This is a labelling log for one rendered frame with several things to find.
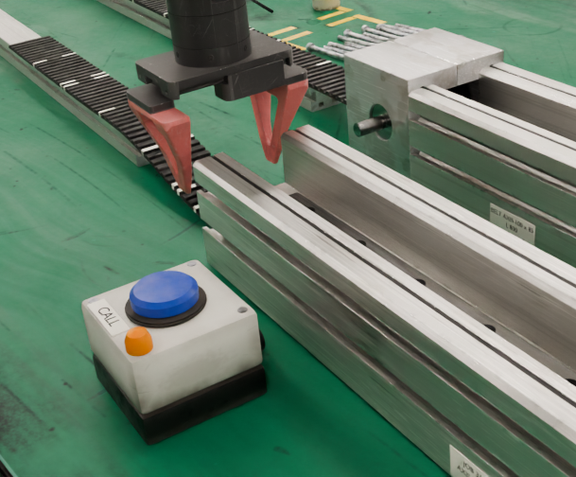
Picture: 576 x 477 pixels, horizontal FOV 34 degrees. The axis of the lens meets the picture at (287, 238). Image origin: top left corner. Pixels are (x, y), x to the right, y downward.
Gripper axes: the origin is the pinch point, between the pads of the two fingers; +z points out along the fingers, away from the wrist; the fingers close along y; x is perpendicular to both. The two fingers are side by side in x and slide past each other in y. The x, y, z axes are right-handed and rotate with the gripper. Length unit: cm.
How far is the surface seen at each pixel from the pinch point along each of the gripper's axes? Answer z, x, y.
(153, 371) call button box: -0.3, -20.9, -16.1
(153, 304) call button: -2.6, -18.2, -14.4
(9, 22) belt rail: 2, 62, 1
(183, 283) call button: -2.7, -17.5, -12.1
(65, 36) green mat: 5, 60, 8
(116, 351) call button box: -0.9, -18.8, -17.2
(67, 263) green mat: 4.7, 2.4, -13.5
